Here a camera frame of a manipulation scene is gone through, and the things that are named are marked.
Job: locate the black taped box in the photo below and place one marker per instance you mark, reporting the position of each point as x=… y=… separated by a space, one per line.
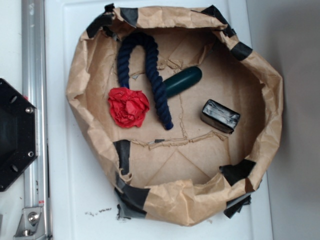
x=219 y=116

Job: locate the metal corner bracket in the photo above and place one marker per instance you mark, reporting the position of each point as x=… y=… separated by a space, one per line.
x=31 y=225

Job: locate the aluminium frame rail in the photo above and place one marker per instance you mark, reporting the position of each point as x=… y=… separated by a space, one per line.
x=36 y=176

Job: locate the brown paper bag container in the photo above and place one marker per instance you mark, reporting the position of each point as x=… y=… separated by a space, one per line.
x=193 y=171

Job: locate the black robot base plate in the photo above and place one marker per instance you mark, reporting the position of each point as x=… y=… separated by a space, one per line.
x=18 y=147

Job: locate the dark green cylinder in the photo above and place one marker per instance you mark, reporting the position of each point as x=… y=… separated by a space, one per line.
x=182 y=81

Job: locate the red crumpled paper ball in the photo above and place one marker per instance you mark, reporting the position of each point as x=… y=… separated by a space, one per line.
x=127 y=107

